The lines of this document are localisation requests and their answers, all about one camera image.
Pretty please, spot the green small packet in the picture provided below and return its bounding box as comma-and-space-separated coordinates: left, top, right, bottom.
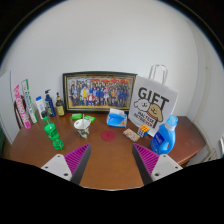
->
84, 115, 95, 122

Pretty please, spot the small patterned packet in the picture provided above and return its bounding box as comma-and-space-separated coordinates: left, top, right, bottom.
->
123, 129, 140, 142

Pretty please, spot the framed group photo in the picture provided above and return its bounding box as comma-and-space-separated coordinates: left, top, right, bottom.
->
62, 71, 137, 113

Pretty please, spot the green white toothpaste box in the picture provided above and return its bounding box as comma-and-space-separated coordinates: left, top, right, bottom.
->
21, 79, 38, 124

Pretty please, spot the dark red round coaster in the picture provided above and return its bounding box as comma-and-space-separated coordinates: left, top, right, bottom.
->
101, 130, 115, 141

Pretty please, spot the white gift paper bag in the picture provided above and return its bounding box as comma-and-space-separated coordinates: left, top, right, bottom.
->
128, 64, 179, 136

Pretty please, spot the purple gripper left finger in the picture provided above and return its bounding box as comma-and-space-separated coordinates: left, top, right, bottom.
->
42, 143, 91, 185

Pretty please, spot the white small bottle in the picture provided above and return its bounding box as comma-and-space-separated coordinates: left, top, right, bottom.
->
36, 96, 45, 119

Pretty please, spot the pink toothpaste box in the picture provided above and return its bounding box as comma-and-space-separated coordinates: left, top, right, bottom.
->
14, 84, 31, 129

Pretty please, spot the rubik's cube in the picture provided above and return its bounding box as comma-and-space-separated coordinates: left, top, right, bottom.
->
137, 125, 150, 138

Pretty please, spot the green soap box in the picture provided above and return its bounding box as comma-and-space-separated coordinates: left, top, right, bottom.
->
71, 113, 82, 119

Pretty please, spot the blue detergent bottle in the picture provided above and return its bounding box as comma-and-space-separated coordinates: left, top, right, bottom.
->
150, 115, 178, 155

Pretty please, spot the green plastic bottle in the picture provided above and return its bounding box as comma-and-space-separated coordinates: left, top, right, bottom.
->
41, 111, 64, 150

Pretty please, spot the patterned paper cup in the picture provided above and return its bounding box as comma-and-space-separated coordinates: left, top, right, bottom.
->
74, 119, 91, 139

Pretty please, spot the blue tissue pack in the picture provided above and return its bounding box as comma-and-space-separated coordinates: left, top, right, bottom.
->
106, 108, 127, 128

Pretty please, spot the dark blue pump bottle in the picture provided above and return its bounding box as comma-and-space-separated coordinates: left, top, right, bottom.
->
45, 89, 56, 117

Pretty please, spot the amber pump bottle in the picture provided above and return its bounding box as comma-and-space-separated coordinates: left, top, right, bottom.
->
56, 92, 65, 116

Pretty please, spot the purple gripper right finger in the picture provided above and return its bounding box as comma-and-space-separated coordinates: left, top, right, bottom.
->
132, 143, 182, 185

